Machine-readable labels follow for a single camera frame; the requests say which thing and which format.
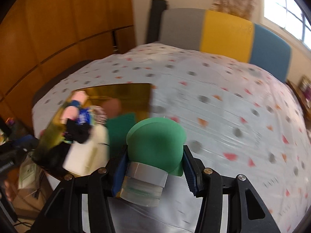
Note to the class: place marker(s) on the grey yellow blue headboard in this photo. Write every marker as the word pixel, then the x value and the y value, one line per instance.
pixel 223 34

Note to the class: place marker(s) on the yellow green scouring sponge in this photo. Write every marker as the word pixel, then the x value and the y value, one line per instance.
pixel 118 128

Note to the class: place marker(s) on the pink satin scrunchie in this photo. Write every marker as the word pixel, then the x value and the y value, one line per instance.
pixel 99 115

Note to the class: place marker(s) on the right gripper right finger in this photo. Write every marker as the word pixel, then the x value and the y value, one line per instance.
pixel 246 210

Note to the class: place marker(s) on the window with grille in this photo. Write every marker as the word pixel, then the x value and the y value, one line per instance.
pixel 288 16

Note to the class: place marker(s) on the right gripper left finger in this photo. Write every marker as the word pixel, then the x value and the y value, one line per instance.
pixel 63 210

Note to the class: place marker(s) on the black rolled mat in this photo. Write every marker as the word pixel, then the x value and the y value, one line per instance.
pixel 157 7

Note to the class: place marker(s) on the brown makeup sponge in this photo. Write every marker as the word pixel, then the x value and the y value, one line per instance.
pixel 112 107

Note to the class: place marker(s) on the wooden wardrobe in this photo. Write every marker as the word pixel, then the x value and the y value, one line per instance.
pixel 42 38

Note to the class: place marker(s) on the gold tray box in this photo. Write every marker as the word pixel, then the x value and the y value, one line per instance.
pixel 52 148

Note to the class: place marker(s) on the pink towel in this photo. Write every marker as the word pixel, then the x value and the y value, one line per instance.
pixel 72 110

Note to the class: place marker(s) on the black beaded hair wig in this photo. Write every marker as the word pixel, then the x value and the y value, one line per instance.
pixel 76 132

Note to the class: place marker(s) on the green silicone bottle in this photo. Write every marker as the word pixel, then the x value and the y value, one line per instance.
pixel 155 151

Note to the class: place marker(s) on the white rectangular sponge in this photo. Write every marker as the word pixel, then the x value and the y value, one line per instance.
pixel 83 159

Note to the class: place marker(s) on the blue Tempo tissue pack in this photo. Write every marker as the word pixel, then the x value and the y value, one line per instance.
pixel 85 116

